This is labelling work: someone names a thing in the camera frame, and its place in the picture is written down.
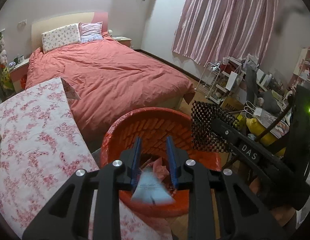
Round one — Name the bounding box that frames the black woven mat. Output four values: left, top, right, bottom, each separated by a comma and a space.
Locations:
191, 101, 239, 153

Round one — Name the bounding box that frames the floral white pillow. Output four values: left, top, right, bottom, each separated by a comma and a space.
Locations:
41, 23, 81, 53

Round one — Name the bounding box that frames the pink striped curtain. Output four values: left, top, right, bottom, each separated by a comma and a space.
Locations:
172, 0, 280, 65

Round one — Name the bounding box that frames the blue cream tube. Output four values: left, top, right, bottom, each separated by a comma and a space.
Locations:
131, 168, 175, 206

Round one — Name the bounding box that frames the striped pink pillow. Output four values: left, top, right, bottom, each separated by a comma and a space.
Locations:
79, 22, 103, 43

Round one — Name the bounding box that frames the salmon pink duvet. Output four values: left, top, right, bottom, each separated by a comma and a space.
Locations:
26, 36, 195, 142

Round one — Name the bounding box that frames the pink nightstand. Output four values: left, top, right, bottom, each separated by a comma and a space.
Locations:
10, 59, 29, 93

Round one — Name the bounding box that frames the floral pink tablecloth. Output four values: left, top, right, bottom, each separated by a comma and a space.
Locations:
0, 78, 172, 239

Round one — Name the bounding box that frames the far wooden nightstand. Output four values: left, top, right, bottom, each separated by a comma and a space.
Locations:
112, 36, 132, 48

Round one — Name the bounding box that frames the orange trash bin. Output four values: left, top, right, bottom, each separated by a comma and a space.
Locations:
101, 107, 222, 218

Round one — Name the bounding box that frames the white wire rack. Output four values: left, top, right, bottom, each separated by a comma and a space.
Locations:
195, 61, 226, 105

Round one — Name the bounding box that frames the beige bed headboard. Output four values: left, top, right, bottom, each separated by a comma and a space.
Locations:
31, 11, 109, 53

